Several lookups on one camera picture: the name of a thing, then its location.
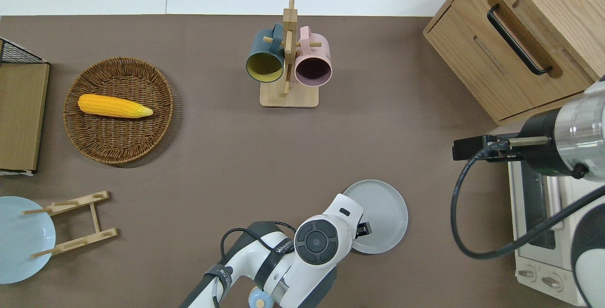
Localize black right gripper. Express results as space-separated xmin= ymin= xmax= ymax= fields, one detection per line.
xmin=453 ymin=109 xmax=563 ymax=177

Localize gray round plate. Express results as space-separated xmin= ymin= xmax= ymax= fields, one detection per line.
xmin=341 ymin=179 xmax=409 ymax=255

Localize wooden plate rack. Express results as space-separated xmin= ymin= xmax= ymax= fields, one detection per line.
xmin=22 ymin=190 xmax=119 ymax=258

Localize light blue plate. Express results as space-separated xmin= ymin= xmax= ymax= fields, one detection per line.
xmin=0 ymin=196 xmax=56 ymax=284

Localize light wooden drawer box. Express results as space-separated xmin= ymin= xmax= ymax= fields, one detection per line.
xmin=423 ymin=0 xmax=605 ymax=126

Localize white toaster oven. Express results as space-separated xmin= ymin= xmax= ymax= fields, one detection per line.
xmin=507 ymin=159 xmax=605 ymax=307

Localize wooden mug rack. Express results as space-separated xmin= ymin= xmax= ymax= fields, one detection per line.
xmin=259 ymin=0 xmax=320 ymax=108

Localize brown table mat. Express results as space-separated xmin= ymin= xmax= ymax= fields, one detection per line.
xmin=0 ymin=14 xmax=605 ymax=308

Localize pink mug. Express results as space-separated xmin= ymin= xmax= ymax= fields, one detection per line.
xmin=294 ymin=26 xmax=333 ymax=87

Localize teal mug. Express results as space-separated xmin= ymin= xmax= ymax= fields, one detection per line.
xmin=245 ymin=23 xmax=285 ymax=83

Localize brown wicker basket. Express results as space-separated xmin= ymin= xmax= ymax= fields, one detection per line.
xmin=63 ymin=57 xmax=175 ymax=165

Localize yellow corn cob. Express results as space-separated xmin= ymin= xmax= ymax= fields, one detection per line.
xmin=78 ymin=94 xmax=154 ymax=119

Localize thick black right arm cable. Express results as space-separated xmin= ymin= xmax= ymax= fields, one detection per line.
xmin=450 ymin=136 xmax=605 ymax=260

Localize oven door handle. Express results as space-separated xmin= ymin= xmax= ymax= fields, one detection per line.
xmin=544 ymin=175 xmax=568 ymax=233

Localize black drawer handle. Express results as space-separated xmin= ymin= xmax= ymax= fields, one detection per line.
xmin=487 ymin=4 xmax=553 ymax=76

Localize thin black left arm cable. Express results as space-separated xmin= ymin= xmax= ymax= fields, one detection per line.
xmin=212 ymin=221 xmax=297 ymax=308

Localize black wire wooden shelf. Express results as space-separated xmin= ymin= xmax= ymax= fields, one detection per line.
xmin=0 ymin=37 xmax=51 ymax=176

